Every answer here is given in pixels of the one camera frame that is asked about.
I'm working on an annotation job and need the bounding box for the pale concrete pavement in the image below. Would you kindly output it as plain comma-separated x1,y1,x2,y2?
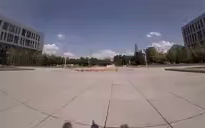
0,66,205,128

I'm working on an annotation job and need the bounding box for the row of small trees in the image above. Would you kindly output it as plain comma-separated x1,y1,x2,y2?
4,46,113,67

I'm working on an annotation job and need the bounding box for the flower bed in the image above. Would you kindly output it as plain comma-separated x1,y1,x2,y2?
74,66,119,73

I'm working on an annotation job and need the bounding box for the large building with window rows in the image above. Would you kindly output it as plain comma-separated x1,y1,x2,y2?
0,12,45,66

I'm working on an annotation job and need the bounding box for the row of green trees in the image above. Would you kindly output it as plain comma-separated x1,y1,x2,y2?
113,39,205,65

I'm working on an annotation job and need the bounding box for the tall building with glass front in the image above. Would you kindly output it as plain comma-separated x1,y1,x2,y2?
181,8,205,48

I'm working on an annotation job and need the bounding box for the robot's own part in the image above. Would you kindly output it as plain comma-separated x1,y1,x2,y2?
119,123,130,128
90,120,100,128
62,121,73,128

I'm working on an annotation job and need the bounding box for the raised planting bed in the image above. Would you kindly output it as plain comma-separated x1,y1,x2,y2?
163,65,205,75

